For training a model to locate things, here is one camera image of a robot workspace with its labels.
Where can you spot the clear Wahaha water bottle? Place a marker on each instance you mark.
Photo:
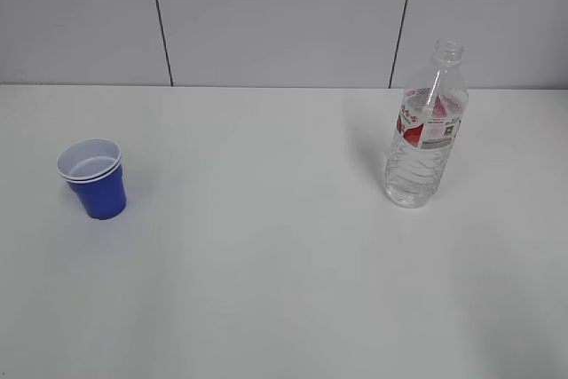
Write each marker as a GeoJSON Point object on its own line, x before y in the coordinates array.
{"type": "Point", "coordinates": [429, 118]}

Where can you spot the blue paper cup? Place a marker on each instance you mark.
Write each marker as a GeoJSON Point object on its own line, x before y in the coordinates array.
{"type": "Point", "coordinates": [93, 170]}

